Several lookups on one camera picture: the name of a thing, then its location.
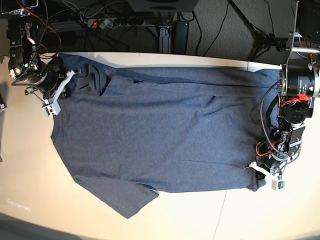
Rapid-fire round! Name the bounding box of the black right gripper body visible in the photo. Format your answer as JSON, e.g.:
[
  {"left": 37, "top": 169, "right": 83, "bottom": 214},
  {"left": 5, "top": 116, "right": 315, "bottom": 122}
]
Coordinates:
[{"left": 24, "top": 62, "right": 67, "bottom": 99}]

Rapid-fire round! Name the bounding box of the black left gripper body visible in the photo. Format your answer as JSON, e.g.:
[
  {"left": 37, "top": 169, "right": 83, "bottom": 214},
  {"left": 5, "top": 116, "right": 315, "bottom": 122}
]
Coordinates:
[{"left": 256, "top": 150, "right": 291, "bottom": 176}]

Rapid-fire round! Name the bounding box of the blue grey T-shirt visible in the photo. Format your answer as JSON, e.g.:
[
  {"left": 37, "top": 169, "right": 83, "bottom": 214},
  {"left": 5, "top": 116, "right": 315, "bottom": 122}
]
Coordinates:
[{"left": 51, "top": 54, "right": 279, "bottom": 218}]

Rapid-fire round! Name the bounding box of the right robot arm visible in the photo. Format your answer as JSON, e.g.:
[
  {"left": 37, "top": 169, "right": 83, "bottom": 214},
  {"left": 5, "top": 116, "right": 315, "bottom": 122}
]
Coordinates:
[{"left": 0, "top": 0, "right": 67, "bottom": 103}]

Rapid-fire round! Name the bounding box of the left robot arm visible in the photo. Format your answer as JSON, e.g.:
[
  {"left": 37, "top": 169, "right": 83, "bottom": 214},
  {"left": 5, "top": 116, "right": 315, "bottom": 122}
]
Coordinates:
[{"left": 51, "top": 55, "right": 320, "bottom": 192}]

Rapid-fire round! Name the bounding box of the white power strip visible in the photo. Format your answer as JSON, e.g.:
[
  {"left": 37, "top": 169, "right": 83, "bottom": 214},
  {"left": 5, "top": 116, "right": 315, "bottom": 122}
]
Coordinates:
[{"left": 86, "top": 16, "right": 146, "bottom": 30}]

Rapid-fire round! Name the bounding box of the aluminium table leg profile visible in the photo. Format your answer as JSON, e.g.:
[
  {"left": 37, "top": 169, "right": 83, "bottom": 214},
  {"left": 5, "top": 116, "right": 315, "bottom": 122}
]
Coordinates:
[{"left": 144, "top": 11, "right": 174, "bottom": 54}]

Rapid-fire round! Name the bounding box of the black tripod stand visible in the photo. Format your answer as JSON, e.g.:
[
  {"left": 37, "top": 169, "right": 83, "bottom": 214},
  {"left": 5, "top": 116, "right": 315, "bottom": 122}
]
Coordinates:
[{"left": 227, "top": 0, "right": 288, "bottom": 62}]

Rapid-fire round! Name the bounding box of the black power adapter brick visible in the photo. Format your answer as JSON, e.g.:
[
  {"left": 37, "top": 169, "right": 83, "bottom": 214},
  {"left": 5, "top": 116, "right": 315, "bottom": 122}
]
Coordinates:
[{"left": 171, "top": 20, "right": 189, "bottom": 55}]

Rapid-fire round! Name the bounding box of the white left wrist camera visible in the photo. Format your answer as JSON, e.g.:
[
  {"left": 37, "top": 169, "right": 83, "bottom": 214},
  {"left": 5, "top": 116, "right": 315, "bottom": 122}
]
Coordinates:
[{"left": 271, "top": 179, "right": 286, "bottom": 191}]

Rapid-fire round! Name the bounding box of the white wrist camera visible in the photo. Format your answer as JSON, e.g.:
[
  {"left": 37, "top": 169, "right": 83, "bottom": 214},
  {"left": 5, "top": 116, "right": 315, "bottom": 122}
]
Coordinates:
[
  {"left": 42, "top": 98, "right": 61, "bottom": 118},
  {"left": 271, "top": 179, "right": 286, "bottom": 191}
]

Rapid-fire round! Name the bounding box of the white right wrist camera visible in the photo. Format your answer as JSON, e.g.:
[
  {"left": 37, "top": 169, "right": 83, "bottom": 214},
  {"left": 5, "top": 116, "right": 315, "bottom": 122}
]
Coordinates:
[{"left": 42, "top": 98, "right": 61, "bottom": 118}]

